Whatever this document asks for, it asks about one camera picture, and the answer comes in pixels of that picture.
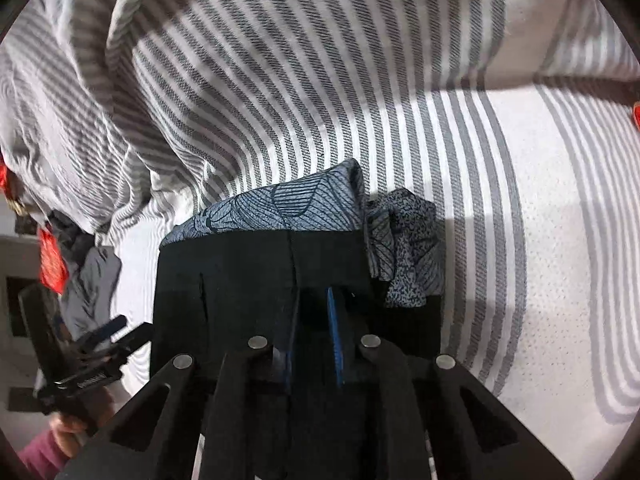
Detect grey striped duvet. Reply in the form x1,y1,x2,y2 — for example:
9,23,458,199
0,0,640,241

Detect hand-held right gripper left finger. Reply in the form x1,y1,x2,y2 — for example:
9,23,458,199
55,335,301,480

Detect person's left hand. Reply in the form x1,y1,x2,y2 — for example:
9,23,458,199
49,402,103,448

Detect grey jacket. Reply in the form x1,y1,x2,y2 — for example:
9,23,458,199
47,210,123,331

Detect black pants with blue trim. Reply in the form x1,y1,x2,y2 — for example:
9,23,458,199
149,157,447,480

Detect white striped bed sheet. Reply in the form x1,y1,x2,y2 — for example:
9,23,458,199
107,75,640,461

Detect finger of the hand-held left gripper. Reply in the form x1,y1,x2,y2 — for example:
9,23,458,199
75,315,129,356
97,322,154,363

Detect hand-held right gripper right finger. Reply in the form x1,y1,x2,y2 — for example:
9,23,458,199
300,286,573,480

